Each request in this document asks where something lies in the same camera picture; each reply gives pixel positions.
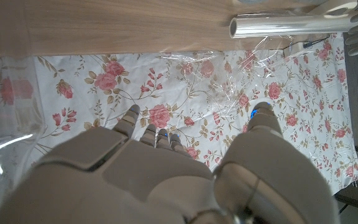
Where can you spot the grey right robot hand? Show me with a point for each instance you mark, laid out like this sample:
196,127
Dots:
141,186

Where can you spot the cling film roll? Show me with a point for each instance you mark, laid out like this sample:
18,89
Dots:
291,26

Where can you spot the cream masking tape roll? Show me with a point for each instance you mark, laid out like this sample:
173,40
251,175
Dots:
319,11

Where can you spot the floral backdrop cloth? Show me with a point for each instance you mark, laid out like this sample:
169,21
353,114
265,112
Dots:
82,102

